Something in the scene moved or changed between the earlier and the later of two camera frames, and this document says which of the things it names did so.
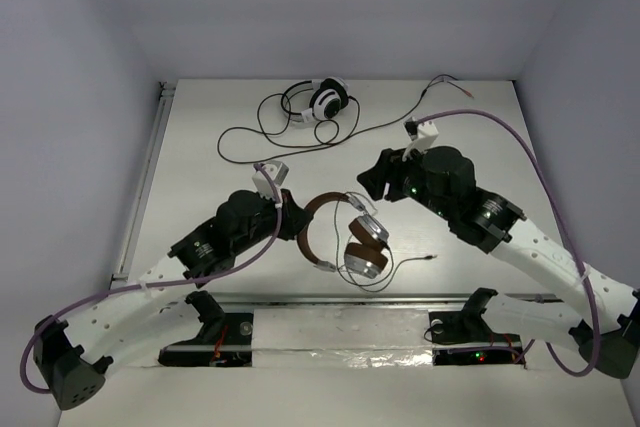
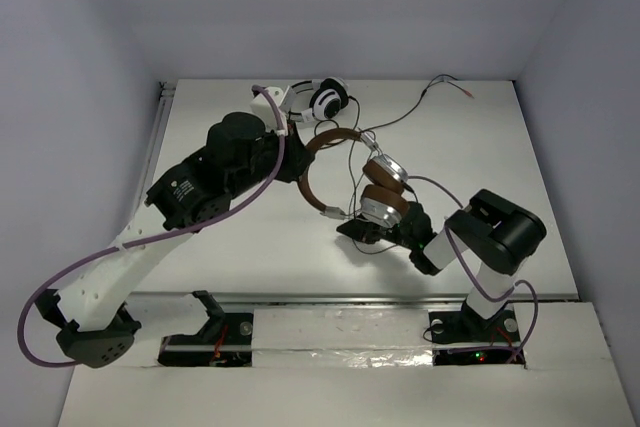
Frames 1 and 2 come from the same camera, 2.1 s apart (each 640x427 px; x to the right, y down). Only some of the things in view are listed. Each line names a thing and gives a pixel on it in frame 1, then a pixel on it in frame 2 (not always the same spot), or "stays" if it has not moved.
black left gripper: x=288 y=214 to x=292 y=158
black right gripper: x=388 y=167 to x=361 y=230
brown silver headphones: x=367 y=256 to x=384 y=198
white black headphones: x=329 y=96 stays
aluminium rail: x=147 y=298 stays
